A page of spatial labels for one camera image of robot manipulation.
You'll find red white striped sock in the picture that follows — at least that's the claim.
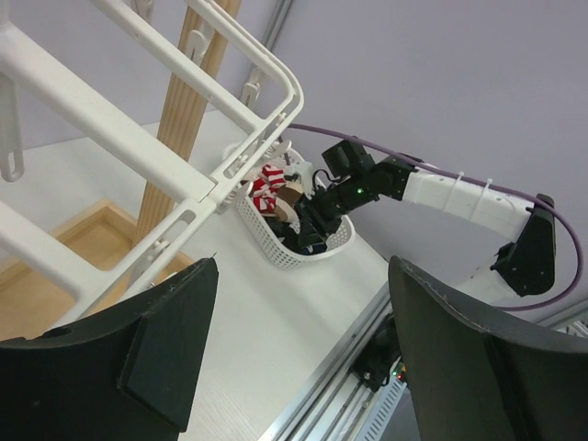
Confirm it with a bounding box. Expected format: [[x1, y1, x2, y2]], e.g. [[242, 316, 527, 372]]
[[251, 164, 286, 215]]

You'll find wooden hanger rack stand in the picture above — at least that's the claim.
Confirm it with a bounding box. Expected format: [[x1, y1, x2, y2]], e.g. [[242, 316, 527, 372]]
[[0, 0, 243, 322]]

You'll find white perforated sock basket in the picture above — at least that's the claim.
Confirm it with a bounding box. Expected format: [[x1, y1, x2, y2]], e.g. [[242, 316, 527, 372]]
[[222, 140, 357, 271]]

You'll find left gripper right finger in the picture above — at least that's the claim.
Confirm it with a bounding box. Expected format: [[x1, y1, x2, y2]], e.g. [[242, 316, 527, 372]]
[[388, 256, 587, 440]]

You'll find beige brown sock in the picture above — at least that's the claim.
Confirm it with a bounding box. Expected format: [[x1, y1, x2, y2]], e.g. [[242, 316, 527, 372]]
[[274, 183, 304, 223]]

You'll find white plastic clip hanger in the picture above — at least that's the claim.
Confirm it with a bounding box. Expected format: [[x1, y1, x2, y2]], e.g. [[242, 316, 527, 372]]
[[1, 1, 304, 324]]

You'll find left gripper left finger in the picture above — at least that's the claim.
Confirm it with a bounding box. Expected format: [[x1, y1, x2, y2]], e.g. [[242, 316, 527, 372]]
[[1, 258, 219, 440]]

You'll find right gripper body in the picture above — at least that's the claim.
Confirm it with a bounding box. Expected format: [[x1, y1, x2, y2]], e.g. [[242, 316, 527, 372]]
[[294, 187, 344, 248]]

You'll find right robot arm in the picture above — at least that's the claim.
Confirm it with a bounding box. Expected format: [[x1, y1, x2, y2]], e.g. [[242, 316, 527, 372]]
[[295, 141, 556, 304]]

